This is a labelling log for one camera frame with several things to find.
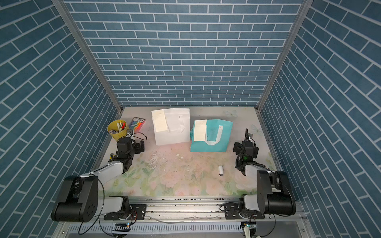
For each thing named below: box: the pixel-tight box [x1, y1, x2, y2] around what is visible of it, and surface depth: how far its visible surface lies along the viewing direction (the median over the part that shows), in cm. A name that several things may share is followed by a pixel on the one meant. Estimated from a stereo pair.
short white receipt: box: [193, 119, 207, 142], surface depth 86 cm
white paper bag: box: [151, 108, 191, 146], surface depth 93 cm
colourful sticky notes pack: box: [128, 116, 146, 132], surface depth 113 cm
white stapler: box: [218, 164, 224, 177], surface depth 87 cm
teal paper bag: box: [190, 119, 234, 153], surface depth 90 cm
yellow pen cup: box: [106, 119, 129, 142], surface depth 94 cm
